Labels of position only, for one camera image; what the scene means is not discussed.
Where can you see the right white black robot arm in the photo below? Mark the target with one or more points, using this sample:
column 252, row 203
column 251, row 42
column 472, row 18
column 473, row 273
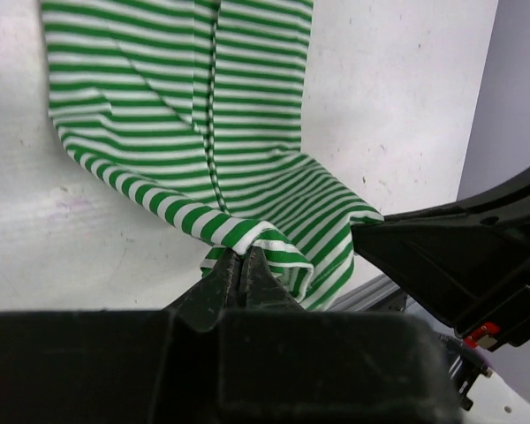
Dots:
column 484, row 394

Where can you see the aluminium rail frame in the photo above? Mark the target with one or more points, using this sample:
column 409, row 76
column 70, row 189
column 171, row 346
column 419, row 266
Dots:
column 379, row 294

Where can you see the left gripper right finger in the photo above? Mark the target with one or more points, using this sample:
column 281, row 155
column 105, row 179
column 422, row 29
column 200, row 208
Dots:
column 259, row 289

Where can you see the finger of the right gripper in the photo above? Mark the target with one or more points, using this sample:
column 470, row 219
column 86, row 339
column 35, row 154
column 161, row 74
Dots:
column 467, row 262

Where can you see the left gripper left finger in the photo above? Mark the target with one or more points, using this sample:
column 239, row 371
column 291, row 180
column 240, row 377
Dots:
column 200, row 306

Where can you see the green white striped tank top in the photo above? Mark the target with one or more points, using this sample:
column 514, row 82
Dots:
column 192, row 109

